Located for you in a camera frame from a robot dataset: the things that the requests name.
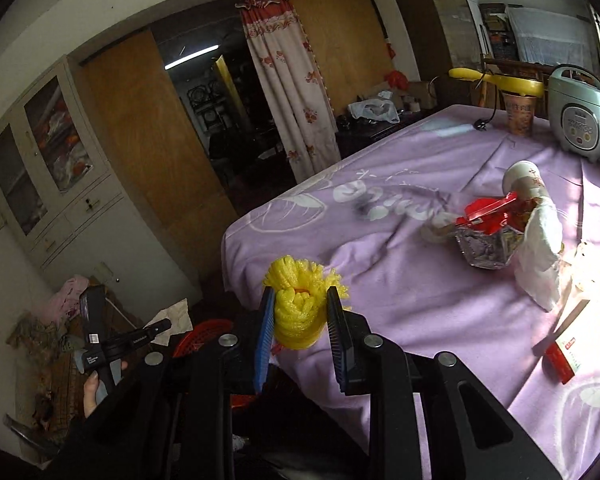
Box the cardboard box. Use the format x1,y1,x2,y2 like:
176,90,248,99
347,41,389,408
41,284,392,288
405,80,437,111

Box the white plastic bag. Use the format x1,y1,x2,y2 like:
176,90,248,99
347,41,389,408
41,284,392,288
347,99,401,125

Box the dark low table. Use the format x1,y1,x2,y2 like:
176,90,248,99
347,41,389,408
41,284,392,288
335,110,433,162

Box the black power cable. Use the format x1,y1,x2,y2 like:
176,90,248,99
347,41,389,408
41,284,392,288
472,77,501,132

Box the white paper sheet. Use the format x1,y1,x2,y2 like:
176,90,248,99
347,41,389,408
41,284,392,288
145,298,194,347

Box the white crumpled tissue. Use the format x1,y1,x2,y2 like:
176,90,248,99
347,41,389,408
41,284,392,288
517,200,565,311

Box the pile of clothes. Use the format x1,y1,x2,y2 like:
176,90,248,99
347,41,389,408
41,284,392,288
7,274,112,363

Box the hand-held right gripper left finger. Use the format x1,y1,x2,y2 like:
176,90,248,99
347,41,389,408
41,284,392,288
45,285,281,480

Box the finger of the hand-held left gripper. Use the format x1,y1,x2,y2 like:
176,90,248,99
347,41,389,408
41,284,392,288
122,318,173,347
78,285,108,347

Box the red foil snack packet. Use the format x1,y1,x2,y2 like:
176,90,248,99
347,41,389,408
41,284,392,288
450,195,536,271

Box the yellow pan with handle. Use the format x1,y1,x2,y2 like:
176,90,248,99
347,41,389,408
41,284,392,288
448,66,546,97

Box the pale green rice cooker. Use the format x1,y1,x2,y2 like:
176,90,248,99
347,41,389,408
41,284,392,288
547,63,600,163

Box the tall dark wooden cabinet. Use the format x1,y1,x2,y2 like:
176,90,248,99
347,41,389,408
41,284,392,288
381,0,482,107

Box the floral red and white curtain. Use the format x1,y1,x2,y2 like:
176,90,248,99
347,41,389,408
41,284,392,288
236,0,342,184

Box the red plastic basket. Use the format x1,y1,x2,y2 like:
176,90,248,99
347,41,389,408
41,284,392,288
172,317,261,408

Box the brown instant noodle cup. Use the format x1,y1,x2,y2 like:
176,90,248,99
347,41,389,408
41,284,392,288
502,91,538,137

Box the white lace cloth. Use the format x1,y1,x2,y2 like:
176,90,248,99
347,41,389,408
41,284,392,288
507,7,589,64

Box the red and white carton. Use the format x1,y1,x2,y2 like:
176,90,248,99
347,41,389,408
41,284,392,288
532,297,593,386

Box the white paper cup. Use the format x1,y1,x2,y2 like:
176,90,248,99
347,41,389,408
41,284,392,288
502,160,551,206

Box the person's left hand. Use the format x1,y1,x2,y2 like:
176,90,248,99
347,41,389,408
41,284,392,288
82,360,131,418

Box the yellow foam fruit net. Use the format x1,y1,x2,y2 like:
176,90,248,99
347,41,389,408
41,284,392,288
262,255,351,351

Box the purple printed blanket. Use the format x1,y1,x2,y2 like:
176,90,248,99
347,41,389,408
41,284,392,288
220,104,600,480

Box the grey metal cabinet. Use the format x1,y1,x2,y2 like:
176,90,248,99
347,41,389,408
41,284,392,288
0,55,201,293

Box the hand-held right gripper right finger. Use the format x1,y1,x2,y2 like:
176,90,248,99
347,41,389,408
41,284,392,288
325,286,561,480

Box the wooden sliding door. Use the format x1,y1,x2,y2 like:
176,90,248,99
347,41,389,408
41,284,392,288
290,0,396,112
77,30,239,281

